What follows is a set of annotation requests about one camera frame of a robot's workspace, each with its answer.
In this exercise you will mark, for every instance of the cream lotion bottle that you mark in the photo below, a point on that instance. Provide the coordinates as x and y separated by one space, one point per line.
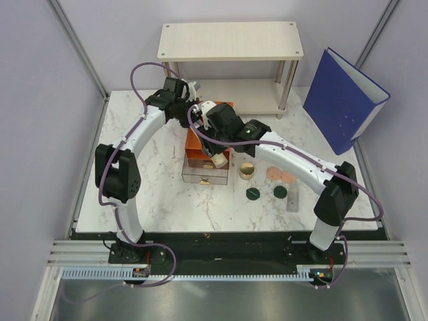
219 160

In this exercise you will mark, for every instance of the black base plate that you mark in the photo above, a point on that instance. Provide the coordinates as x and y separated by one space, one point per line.
226 252

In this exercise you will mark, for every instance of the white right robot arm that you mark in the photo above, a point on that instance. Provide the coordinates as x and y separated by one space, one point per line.
335 185

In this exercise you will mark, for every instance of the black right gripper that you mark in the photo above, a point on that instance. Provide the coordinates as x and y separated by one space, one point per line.
210 148

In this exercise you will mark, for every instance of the pink powder puff right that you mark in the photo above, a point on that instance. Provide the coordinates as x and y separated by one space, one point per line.
287 177

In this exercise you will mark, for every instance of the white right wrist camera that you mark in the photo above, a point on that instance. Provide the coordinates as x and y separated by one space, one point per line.
205 108

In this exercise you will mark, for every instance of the blue ring binder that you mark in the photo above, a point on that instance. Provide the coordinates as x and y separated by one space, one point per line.
342 101

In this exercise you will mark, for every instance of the white two-tier shelf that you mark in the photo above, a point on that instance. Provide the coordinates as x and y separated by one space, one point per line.
251 64

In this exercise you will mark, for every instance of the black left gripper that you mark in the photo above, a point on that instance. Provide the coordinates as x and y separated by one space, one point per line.
188 102

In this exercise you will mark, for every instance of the dark green lid left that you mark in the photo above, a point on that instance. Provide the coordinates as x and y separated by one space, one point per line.
252 194

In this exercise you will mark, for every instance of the dark green lid right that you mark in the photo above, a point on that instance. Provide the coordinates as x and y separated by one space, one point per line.
280 192

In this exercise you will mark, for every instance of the pink powder puff left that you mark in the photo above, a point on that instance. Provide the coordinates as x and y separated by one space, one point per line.
273 173

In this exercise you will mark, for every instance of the gold round jar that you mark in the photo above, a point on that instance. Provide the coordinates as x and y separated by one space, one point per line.
246 171

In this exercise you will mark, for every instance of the light blue cable duct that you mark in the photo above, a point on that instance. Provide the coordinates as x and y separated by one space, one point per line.
134 274

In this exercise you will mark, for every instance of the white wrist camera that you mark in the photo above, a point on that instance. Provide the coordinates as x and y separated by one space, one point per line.
205 108
193 89

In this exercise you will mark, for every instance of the pink powder puff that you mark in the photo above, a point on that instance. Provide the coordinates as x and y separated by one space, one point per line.
273 173
287 177

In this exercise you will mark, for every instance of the clear grey tube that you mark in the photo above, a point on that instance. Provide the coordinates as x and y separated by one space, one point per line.
293 199

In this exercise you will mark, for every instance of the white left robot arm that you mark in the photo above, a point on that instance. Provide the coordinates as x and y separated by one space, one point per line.
117 176

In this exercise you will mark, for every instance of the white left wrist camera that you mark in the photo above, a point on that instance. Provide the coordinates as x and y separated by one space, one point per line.
193 89

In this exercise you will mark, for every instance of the dark green lid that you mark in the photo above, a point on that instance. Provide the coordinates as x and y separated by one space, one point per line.
280 192
252 194

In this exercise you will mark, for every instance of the orange drawer box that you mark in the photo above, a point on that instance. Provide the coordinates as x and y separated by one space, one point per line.
205 136

